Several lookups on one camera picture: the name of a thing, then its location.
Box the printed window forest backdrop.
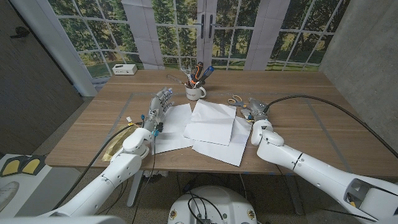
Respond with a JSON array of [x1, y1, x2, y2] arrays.
[[46, 0, 352, 78]]

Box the thin black left wrist cable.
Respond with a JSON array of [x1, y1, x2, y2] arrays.
[[132, 132, 156, 224]]

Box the grey table leg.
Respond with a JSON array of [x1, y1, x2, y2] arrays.
[[284, 174, 305, 216]]

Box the creased white paper sheet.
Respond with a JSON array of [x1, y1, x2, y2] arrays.
[[183, 99, 238, 146]]

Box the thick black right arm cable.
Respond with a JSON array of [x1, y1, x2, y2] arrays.
[[263, 95, 398, 159]]

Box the white power strip box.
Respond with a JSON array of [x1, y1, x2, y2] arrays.
[[111, 63, 138, 76]]

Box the black door handle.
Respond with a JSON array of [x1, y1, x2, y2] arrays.
[[9, 26, 31, 39]]

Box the yellow and black foot pad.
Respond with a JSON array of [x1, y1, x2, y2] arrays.
[[0, 155, 25, 177], [21, 154, 47, 175]]

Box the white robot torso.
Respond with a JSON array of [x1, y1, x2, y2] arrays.
[[167, 185, 258, 224]]

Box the white shoe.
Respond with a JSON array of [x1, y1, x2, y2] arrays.
[[0, 181, 20, 212]]

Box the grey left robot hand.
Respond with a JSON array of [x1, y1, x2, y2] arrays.
[[142, 86, 175, 133]]

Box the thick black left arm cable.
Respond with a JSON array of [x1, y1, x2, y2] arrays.
[[52, 124, 141, 211]]

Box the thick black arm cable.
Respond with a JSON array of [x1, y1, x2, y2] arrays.
[[263, 95, 398, 159], [52, 124, 141, 211]]

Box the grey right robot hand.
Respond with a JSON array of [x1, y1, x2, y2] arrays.
[[241, 97, 270, 124]]

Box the yellow handled scissors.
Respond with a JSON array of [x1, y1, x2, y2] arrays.
[[227, 94, 252, 113]]

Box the white table leg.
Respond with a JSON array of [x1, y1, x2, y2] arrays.
[[126, 169, 144, 208]]

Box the white mug with tools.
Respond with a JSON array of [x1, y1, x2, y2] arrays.
[[190, 61, 205, 85]]

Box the silver metal wrench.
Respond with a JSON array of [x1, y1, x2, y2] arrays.
[[180, 66, 193, 83]]

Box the large white paper sheet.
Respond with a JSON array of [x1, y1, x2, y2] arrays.
[[192, 116, 252, 167]]

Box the clear amber handled screwdriver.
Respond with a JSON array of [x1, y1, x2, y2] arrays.
[[167, 73, 189, 86]]

